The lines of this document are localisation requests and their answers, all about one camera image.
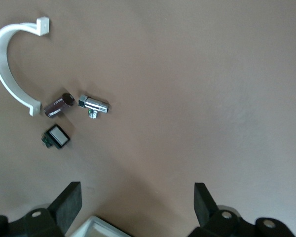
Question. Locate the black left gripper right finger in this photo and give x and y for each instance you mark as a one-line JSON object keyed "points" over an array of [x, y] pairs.
{"points": [[204, 209]]}

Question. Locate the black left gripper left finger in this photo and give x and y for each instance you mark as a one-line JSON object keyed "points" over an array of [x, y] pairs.
{"points": [[67, 207]]}

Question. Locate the white tray corner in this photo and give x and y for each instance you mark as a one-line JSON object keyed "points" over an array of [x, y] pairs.
{"points": [[98, 228]]}

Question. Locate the brown cylindrical capacitor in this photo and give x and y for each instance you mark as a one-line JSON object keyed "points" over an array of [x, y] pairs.
{"points": [[58, 105]]}

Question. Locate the chrome angle valve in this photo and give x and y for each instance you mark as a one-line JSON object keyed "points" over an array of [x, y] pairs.
{"points": [[96, 103]]}

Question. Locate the white curved pipe clamp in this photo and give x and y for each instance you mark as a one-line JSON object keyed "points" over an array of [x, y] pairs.
{"points": [[1, 71]]}

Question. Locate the black switch with white face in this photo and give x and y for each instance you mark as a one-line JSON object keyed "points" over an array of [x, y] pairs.
{"points": [[58, 135]]}

